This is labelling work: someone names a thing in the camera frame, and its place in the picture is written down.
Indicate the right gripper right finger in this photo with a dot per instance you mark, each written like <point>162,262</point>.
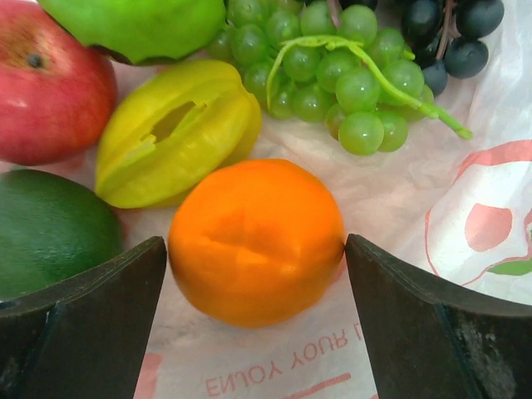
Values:
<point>427,337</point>

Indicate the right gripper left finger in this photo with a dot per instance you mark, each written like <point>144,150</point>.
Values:
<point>86,336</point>

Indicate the orange fake orange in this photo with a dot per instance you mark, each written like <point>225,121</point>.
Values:
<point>256,243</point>

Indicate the yellow fake lemon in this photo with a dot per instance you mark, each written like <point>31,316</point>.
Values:
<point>171,132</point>

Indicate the green fake grapes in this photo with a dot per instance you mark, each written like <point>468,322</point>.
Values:
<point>301,60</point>

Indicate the dark green fake fruit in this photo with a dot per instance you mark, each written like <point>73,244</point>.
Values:
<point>52,228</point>

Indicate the red fake apple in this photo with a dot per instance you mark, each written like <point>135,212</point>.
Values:
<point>56,95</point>

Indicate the dark purple fake grapes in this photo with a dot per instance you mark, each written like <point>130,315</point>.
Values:
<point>435,40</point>

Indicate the green fruit with black trim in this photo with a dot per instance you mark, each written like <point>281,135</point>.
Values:
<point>142,32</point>

